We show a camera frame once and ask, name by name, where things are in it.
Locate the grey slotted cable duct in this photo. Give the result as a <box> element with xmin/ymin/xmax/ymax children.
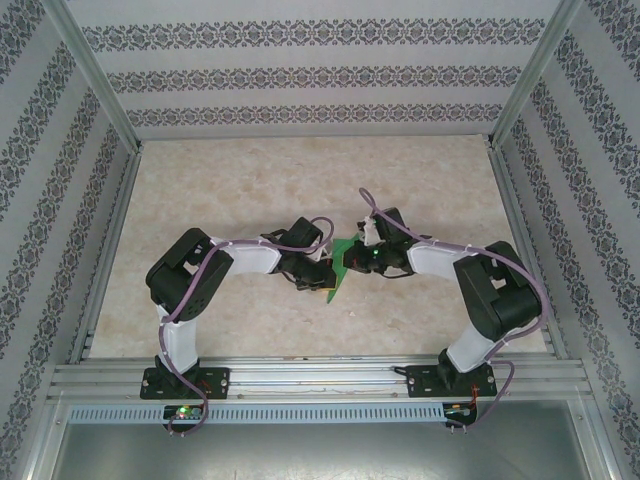
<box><xmin>67</xmin><ymin>403</ymin><xmax>446</xmax><ymax>424</ymax></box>

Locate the aluminium mounting rail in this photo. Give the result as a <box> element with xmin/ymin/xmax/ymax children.
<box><xmin>47</xmin><ymin>353</ymin><xmax>594</xmax><ymax>401</ymax></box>

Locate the aluminium side rail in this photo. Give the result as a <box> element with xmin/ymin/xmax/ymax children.
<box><xmin>68</xmin><ymin>148</ymin><xmax>144</xmax><ymax>364</ymax></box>
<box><xmin>488</xmin><ymin>148</ymin><xmax>569</xmax><ymax>360</ymax></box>

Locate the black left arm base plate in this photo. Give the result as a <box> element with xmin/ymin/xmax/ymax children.
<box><xmin>139</xmin><ymin>367</ymin><xmax>231</xmax><ymax>401</ymax></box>

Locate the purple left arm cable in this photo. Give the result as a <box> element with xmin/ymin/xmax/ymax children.
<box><xmin>157</xmin><ymin>215</ymin><xmax>335</xmax><ymax>438</ymax></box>

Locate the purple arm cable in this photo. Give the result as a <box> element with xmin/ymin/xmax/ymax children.
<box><xmin>358</xmin><ymin>187</ymin><xmax>551</xmax><ymax>434</ymax></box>
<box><xmin>157</xmin><ymin>215</ymin><xmax>335</xmax><ymax>438</ymax></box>

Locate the green paper sheet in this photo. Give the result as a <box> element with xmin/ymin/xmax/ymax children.
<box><xmin>325</xmin><ymin>233</ymin><xmax>369</xmax><ymax>305</ymax></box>

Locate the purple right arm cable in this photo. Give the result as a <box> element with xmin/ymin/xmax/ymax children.
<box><xmin>358</xmin><ymin>187</ymin><xmax>551</xmax><ymax>434</ymax></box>

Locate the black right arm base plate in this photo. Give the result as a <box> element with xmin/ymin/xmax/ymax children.
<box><xmin>407</xmin><ymin>363</ymin><xmax>500</xmax><ymax>399</ymax></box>

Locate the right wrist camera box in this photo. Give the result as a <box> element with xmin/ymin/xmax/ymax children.
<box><xmin>355</xmin><ymin>215</ymin><xmax>380</xmax><ymax>242</ymax></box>

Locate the controller board with LEDs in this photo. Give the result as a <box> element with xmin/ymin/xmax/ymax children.
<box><xmin>444</xmin><ymin>402</ymin><xmax>479</xmax><ymax>426</ymax></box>
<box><xmin>162</xmin><ymin>404</ymin><xmax>206</xmax><ymax>426</ymax></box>

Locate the aluminium frame post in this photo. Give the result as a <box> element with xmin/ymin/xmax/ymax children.
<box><xmin>485</xmin><ymin>0</ymin><xmax>585</xmax><ymax>150</ymax></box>
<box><xmin>38</xmin><ymin>0</ymin><xmax>144</xmax><ymax>152</ymax></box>

